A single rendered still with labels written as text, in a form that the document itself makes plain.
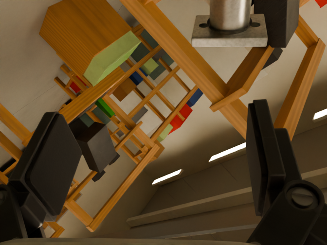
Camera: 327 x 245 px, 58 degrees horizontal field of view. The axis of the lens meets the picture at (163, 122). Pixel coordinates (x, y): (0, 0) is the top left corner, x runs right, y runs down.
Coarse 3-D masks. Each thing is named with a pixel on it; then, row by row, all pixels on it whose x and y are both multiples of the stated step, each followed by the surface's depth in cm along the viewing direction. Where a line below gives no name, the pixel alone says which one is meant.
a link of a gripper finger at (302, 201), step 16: (288, 192) 9; (304, 192) 9; (320, 192) 9; (272, 208) 9; (288, 208) 9; (304, 208) 9; (320, 208) 9; (272, 224) 9; (288, 224) 8; (304, 224) 8; (256, 240) 8; (272, 240) 8; (288, 240) 8; (304, 240) 8
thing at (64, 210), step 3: (78, 195) 1026; (81, 195) 1031; (75, 198) 1017; (78, 198) 1022; (75, 201) 1013; (63, 207) 985; (63, 210) 981; (66, 210) 986; (60, 213) 973; (63, 213) 978; (57, 216) 965; (60, 216) 970; (57, 219) 962; (57, 222) 959; (51, 228) 942
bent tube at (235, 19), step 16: (224, 0) 20; (240, 0) 20; (208, 16) 24; (224, 16) 21; (240, 16) 21; (256, 16) 24; (208, 32) 22; (224, 32) 22; (240, 32) 22; (256, 32) 22
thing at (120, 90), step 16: (160, 48) 628; (128, 64) 570; (144, 64) 591; (80, 80) 503; (128, 80) 558; (144, 80) 575; (144, 96) 611; (160, 96) 579; (192, 96) 633; (144, 112) 547; (160, 112) 619; (176, 112) 579; (128, 128) 515; (160, 128) 543; (176, 128) 586; (144, 144) 569; (160, 144) 544
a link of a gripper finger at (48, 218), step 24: (48, 120) 13; (48, 144) 12; (72, 144) 15; (24, 168) 11; (48, 168) 12; (72, 168) 14; (24, 192) 11; (48, 192) 12; (24, 216) 11; (48, 216) 13
